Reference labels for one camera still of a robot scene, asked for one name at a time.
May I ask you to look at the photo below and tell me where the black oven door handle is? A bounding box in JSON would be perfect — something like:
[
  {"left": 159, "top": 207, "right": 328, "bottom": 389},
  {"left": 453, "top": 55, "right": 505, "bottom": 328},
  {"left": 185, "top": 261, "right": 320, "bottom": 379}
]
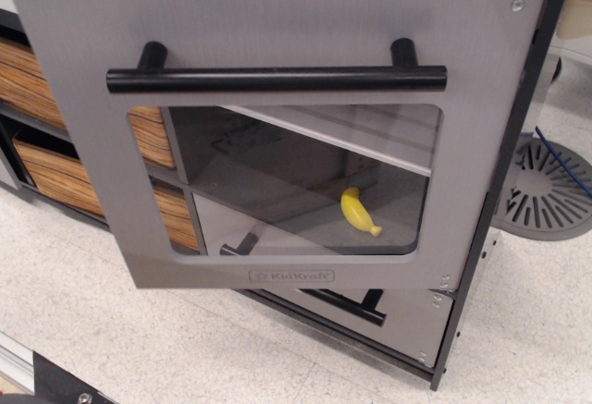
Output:
[{"left": 105, "top": 38, "right": 448, "bottom": 93}]

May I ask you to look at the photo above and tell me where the grey toy oven door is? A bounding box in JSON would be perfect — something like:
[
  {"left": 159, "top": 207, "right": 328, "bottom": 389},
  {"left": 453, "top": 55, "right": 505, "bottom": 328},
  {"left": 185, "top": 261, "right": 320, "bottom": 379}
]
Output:
[{"left": 6, "top": 0, "right": 549, "bottom": 290}]

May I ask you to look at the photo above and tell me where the white oven shelf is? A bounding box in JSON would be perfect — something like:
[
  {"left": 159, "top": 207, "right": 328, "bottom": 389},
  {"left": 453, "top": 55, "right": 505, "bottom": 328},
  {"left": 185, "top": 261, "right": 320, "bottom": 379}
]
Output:
[{"left": 224, "top": 104, "right": 442, "bottom": 177}]

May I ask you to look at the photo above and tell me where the upper wood-pattern storage bin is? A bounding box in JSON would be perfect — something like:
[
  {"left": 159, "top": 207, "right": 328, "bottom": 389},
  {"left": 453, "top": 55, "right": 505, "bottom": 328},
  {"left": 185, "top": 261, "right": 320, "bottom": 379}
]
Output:
[{"left": 1, "top": 38, "right": 176, "bottom": 169}]

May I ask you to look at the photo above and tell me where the wood-pattern storage bin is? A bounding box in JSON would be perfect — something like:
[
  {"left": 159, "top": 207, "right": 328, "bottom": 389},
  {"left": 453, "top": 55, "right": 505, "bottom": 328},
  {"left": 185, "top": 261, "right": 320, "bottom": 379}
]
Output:
[
  {"left": 1, "top": 38, "right": 176, "bottom": 169},
  {"left": 12, "top": 129, "right": 199, "bottom": 252}
]

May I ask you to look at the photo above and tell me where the lower wood-pattern storage bin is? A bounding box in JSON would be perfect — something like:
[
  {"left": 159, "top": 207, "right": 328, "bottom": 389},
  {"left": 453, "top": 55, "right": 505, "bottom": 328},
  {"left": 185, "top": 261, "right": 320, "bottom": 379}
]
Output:
[{"left": 12, "top": 129, "right": 199, "bottom": 252}]

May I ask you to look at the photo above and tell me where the yellow toy banana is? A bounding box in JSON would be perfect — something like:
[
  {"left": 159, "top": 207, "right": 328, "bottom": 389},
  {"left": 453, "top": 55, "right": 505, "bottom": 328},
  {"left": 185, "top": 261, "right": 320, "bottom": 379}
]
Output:
[{"left": 340, "top": 187, "right": 382, "bottom": 238}]

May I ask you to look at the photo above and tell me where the black plate with screw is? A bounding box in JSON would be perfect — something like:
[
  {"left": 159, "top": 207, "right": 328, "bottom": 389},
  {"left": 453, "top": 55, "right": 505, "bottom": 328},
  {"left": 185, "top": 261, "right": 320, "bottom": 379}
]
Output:
[{"left": 32, "top": 351, "right": 114, "bottom": 404}]

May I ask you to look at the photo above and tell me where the grey lower drawer front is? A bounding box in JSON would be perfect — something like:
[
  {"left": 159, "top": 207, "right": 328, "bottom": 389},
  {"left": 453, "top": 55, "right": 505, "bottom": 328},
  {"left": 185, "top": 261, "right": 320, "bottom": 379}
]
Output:
[{"left": 193, "top": 195, "right": 452, "bottom": 368}]

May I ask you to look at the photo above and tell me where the grey slotted round base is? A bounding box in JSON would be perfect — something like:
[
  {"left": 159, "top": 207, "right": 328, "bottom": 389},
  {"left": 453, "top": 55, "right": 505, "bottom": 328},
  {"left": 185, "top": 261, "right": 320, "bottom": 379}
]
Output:
[{"left": 492, "top": 134, "right": 591, "bottom": 241}]

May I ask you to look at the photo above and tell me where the black toy kitchen frame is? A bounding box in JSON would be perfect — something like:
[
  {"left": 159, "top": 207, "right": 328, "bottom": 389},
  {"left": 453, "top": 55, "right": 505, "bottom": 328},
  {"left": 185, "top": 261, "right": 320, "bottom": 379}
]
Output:
[{"left": 0, "top": 0, "right": 569, "bottom": 391}]

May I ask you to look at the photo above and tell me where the black drawer handle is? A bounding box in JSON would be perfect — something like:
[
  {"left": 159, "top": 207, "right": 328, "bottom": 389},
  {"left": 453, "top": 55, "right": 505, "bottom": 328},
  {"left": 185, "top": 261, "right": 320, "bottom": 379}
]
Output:
[{"left": 220, "top": 232, "right": 387, "bottom": 326}]

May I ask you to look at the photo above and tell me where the blue cable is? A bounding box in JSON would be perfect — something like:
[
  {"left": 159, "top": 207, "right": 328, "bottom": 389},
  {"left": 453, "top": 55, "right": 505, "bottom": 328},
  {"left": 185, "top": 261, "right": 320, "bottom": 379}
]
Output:
[{"left": 534, "top": 125, "right": 592, "bottom": 195}]

